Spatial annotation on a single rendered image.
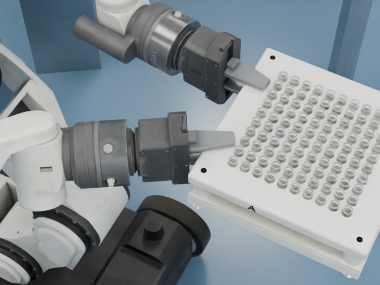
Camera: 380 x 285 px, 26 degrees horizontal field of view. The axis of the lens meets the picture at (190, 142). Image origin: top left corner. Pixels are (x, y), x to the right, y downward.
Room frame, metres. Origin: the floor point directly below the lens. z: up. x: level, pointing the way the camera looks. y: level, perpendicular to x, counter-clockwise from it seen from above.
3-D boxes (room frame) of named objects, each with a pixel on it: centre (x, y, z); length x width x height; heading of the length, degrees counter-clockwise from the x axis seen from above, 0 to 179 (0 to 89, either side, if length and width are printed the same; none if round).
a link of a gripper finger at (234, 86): (0.73, -0.08, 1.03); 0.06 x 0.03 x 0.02; 54
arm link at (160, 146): (0.61, 0.06, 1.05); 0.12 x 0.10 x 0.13; 94
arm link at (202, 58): (0.78, -0.01, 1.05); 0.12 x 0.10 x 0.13; 54
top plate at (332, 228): (0.62, -0.16, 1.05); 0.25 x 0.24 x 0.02; 152
